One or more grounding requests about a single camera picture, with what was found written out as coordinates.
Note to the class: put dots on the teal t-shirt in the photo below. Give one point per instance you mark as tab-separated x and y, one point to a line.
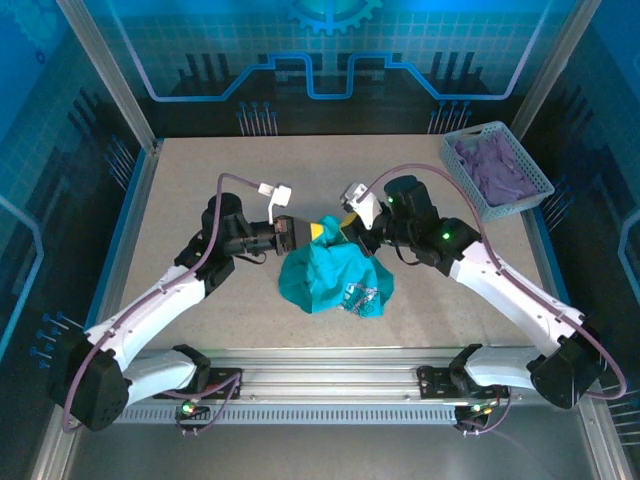
330	275

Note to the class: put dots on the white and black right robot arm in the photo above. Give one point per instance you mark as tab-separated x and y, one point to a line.
515	295

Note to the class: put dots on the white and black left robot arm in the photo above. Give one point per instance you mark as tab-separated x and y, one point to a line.
150	305

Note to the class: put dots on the grey perforated plastic basket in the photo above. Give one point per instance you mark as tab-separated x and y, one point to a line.
467	185

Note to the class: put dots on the purple cloths pile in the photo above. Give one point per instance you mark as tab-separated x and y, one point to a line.
500	170

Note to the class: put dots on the blue printed backdrop panel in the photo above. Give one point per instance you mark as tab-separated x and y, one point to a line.
350	30

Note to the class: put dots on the aluminium mounting rail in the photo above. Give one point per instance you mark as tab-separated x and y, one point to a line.
325	372

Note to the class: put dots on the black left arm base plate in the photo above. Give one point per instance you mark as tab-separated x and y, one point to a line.
225	382

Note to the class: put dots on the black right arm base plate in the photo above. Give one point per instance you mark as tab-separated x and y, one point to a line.
435	382

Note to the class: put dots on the aluminium frame post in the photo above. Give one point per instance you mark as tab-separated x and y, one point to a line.
555	70
107	75

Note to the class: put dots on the grey metal frame panel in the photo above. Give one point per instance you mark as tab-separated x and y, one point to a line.
325	450

